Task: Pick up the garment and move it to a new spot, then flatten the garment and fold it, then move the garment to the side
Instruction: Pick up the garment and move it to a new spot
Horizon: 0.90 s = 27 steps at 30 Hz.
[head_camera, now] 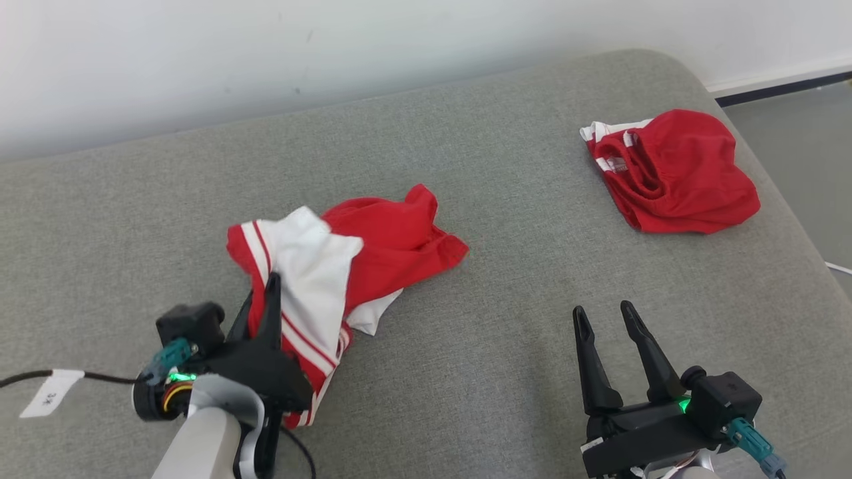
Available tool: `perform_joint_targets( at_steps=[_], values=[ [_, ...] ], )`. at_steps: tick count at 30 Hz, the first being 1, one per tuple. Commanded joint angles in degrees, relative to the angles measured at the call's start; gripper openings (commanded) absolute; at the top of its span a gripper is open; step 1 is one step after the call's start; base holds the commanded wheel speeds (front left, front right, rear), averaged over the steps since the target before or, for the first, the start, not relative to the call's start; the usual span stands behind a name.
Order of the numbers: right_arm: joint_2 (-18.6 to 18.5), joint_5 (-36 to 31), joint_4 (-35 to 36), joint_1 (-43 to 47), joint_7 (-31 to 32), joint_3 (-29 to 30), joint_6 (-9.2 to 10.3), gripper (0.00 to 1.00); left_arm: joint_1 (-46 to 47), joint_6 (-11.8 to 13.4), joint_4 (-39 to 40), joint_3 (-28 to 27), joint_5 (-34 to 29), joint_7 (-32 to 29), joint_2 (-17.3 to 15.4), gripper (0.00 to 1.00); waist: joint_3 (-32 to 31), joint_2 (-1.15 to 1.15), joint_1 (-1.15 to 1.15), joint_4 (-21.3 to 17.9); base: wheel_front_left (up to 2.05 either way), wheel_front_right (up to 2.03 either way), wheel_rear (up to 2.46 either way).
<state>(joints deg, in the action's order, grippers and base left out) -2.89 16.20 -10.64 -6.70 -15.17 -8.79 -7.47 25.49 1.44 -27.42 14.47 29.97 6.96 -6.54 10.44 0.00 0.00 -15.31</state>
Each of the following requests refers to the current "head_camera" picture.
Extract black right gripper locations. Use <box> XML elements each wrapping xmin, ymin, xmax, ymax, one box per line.
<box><xmin>572</xmin><ymin>300</ymin><xmax>727</xmax><ymax>478</ymax></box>

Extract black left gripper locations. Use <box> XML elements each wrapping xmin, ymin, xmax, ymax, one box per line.
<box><xmin>196</xmin><ymin>271</ymin><xmax>314</xmax><ymax>477</ymax></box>

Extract red white basketball jersey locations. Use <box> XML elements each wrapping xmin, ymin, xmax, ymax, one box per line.
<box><xmin>226</xmin><ymin>184</ymin><xmax>470</xmax><ymax>430</ymax></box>

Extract red shorts white stripes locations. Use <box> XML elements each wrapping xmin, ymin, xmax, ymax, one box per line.
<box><xmin>579</xmin><ymin>108</ymin><xmax>761</xmax><ymax>235</ymax></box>

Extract grey fabric sofa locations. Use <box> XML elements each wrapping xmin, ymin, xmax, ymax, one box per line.
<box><xmin>0</xmin><ymin>48</ymin><xmax>852</xmax><ymax>479</ymax></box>

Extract black white baseboard strip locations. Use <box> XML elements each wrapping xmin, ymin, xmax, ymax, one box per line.
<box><xmin>706</xmin><ymin>61</ymin><xmax>852</xmax><ymax>108</ymax></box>

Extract black cable teal connector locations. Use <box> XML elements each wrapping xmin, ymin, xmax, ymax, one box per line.
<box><xmin>0</xmin><ymin>337</ymin><xmax>198</xmax><ymax>391</ymax></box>
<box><xmin>722</xmin><ymin>418</ymin><xmax>790</xmax><ymax>479</ymax></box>

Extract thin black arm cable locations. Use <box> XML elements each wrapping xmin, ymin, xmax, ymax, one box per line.
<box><xmin>280</xmin><ymin>426</ymin><xmax>318</xmax><ymax>479</ymax></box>

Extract white paper cable label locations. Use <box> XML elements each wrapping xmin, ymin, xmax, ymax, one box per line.
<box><xmin>19</xmin><ymin>369</ymin><xmax>86</xmax><ymax>418</ymax></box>

